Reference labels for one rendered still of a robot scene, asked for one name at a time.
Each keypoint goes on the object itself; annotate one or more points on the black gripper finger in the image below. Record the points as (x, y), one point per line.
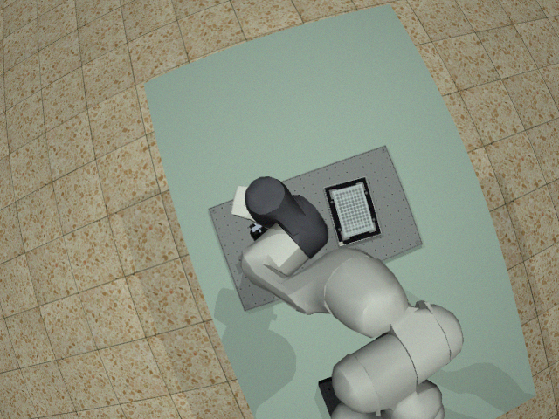
(258, 230)

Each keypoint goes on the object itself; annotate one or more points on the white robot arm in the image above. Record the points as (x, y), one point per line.
(391, 371)

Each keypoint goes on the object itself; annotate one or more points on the black rectangular frame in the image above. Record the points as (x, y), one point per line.
(331, 204)

